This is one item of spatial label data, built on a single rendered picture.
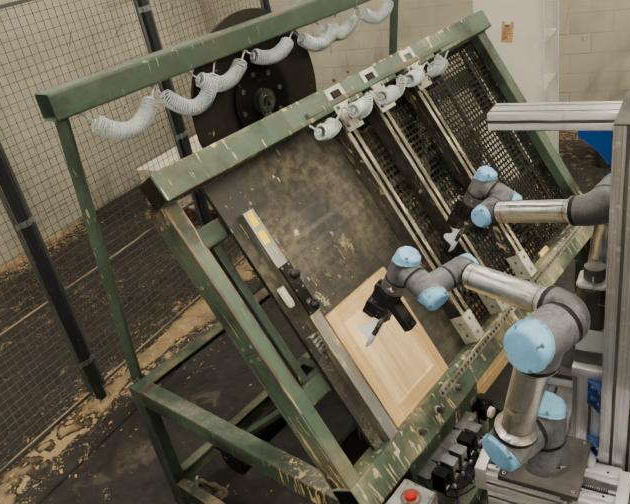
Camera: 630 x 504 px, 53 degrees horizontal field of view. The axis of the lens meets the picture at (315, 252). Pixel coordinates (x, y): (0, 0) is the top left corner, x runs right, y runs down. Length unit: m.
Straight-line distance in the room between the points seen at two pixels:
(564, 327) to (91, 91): 1.73
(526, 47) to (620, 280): 4.25
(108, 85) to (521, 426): 1.77
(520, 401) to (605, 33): 5.84
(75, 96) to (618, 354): 1.90
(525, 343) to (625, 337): 0.44
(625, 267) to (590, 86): 5.68
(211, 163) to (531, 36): 4.16
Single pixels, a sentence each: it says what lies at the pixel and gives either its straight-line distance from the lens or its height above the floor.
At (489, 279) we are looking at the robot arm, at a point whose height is 1.62.
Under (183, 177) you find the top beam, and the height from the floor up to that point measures 1.91.
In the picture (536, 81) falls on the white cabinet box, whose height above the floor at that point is 0.94.
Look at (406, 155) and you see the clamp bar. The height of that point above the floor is 1.60.
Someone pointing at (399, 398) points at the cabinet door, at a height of 0.95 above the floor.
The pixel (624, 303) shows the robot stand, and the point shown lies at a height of 1.54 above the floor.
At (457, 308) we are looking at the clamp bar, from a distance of 2.66.
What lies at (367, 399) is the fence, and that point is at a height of 1.04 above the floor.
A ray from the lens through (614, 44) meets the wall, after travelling 7.24.
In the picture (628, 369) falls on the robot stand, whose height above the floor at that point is 1.33.
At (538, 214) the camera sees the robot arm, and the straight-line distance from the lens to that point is 2.17.
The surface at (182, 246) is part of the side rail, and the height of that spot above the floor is 1.72.
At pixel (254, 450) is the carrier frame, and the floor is 0.79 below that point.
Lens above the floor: 2.58
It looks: 28 degrees down
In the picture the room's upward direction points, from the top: 12 degrees counter-clockwise
